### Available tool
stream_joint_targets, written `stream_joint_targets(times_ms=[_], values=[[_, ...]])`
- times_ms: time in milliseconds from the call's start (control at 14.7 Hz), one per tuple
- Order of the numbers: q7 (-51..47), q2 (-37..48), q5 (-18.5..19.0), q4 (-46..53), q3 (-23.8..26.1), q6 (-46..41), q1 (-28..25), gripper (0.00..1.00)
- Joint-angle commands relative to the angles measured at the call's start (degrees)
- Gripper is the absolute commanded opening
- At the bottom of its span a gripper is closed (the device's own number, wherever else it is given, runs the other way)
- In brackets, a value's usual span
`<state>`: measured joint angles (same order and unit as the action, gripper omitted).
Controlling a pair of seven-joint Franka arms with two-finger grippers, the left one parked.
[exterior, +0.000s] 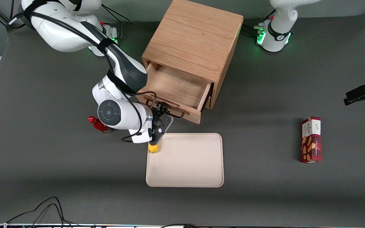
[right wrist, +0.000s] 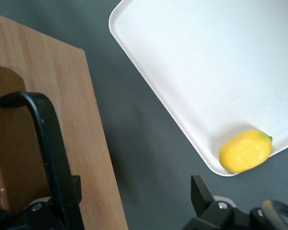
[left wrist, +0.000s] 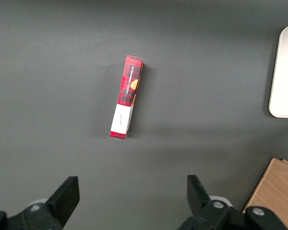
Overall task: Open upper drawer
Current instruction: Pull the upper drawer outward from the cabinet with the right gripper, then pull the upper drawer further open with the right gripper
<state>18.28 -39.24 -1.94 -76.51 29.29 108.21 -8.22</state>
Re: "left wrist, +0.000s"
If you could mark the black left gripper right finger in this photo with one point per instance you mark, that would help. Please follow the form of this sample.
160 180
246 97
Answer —
201 208

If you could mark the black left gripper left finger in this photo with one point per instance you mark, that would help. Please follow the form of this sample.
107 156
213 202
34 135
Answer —
60 203

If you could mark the wooden drawer cabinet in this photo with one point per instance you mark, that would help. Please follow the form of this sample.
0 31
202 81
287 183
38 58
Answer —
276 187

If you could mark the red plaid cookie box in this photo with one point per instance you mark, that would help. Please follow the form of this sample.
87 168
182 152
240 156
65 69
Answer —
128 86

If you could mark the beige plastic tray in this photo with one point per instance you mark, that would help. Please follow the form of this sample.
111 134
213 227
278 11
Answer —
286 72

